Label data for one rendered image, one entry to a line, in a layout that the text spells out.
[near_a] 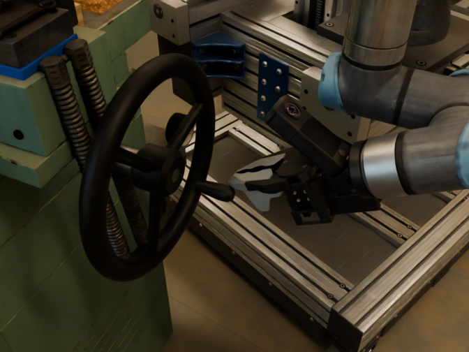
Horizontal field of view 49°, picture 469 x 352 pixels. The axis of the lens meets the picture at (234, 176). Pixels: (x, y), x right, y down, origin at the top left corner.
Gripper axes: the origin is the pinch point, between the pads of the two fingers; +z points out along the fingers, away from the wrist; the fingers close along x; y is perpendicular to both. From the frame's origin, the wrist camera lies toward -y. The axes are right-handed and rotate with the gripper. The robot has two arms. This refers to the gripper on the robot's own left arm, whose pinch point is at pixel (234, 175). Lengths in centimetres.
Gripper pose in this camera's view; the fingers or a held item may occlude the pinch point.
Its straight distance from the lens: 73.6
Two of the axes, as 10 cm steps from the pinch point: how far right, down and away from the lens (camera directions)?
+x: 4.4, -5.7, 6.9
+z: -7.9, 1.3, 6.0
